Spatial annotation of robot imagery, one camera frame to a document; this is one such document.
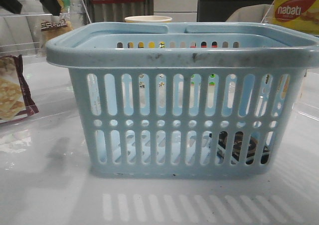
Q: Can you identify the grey armchair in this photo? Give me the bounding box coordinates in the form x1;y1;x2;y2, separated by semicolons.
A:
226;4;273;23

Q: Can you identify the light blue plastic basket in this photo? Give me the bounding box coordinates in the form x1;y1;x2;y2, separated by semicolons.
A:
45;21;319;180

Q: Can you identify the dark grey cabinet counter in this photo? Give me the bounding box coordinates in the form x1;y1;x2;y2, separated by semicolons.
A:
197;0;273;22

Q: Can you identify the maroon cracker snack bag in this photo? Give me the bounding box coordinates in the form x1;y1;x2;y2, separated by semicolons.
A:
0;55;39;124

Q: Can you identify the dark tissue pack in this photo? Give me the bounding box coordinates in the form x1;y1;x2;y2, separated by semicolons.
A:
215;131;270;165

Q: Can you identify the yellow popcorn paper cup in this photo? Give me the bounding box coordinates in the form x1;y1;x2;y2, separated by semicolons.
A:
124;15;172;23

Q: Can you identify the right clear acrylic shelf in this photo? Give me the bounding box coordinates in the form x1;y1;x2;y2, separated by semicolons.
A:
255;0;319;119

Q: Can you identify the yellow nabati wafer box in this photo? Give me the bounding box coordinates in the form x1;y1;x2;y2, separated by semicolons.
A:
269;0;319;35

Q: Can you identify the clear acrylic display shelf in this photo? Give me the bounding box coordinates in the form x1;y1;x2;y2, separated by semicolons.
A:
0;0;90;125

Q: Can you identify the bread packet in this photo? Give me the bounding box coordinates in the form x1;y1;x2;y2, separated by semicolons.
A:
36;13;73;56

